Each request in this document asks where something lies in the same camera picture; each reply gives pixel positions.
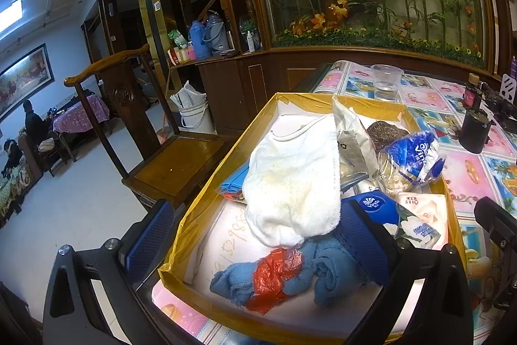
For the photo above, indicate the grey thermos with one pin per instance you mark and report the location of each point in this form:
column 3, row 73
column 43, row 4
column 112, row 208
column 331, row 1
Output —
column 216, row 36

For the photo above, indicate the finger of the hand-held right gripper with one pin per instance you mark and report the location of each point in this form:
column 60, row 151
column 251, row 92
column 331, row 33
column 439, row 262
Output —
column 499, row 219
column 508, row 280

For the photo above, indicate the blue white bag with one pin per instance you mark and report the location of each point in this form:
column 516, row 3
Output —
column 416, row 152

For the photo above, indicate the black camera gear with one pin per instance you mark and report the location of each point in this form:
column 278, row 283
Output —
column 501, row 108

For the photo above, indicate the wooden sideboard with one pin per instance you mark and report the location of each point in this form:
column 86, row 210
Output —
column 226, row 86

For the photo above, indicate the foam box with yellow tape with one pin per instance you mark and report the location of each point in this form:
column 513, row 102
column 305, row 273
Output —
column 226, row 234

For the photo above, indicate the green packet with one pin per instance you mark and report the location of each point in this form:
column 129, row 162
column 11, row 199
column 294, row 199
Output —
column 177, row 38

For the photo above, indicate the black round container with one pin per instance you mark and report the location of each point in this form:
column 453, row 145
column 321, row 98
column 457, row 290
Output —
column 475, row 133

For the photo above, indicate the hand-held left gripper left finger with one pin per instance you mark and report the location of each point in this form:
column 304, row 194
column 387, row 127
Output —
column 149, row 244

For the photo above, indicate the white bucket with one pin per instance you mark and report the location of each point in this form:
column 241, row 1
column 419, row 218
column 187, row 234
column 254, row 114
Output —
column 196, row 114

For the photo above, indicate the blue white tissue packet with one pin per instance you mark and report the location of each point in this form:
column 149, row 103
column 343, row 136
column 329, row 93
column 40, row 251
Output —
column 373, row 205

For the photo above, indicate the grey phone stand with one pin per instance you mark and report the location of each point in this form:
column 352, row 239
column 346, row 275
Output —
column 509, row 86

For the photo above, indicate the brown floral pouch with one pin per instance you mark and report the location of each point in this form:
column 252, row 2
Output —
column 383, row 130

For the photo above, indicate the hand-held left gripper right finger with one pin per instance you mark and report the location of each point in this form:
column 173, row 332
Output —
column 361, row 246

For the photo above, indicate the blue towel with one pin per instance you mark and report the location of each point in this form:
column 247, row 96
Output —
column 230, row 280
column 328, row 272

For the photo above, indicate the clear plastic cup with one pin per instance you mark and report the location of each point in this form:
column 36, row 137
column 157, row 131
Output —
column 387, row 84

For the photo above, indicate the wooden chair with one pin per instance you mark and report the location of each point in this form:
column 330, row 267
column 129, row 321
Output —
column 181, row 163

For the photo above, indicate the white towel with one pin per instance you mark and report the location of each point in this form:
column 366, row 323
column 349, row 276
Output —
column 291, row 187

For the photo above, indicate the framed wall painting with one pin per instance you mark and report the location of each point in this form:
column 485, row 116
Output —
column 26, row 78

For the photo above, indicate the white packet with red label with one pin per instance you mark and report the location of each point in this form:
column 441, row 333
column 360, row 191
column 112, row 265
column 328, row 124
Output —
column 433, row 207

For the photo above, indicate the pink boxes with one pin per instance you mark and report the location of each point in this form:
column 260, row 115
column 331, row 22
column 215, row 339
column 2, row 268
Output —
column 183, row 54

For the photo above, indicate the blue thermos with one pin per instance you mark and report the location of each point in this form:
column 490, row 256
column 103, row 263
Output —
column 198, row 42

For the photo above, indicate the dark bottle with cork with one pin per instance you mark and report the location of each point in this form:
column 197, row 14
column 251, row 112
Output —
column 471, row 92

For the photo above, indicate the white spray bottle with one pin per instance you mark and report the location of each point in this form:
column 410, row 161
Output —
column 250, row 42

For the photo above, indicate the purple bottle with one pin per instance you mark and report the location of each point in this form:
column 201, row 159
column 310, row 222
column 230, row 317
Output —
column 513, row 67

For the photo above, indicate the gold trimmed display cabinet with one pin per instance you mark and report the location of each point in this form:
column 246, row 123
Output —
column 149, row 5

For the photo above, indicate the table with purple cloth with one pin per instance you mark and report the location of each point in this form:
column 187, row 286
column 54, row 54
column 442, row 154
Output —
column 80, row 116

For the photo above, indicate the red plastic bag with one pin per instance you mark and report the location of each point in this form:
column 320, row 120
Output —
column 270, row 276

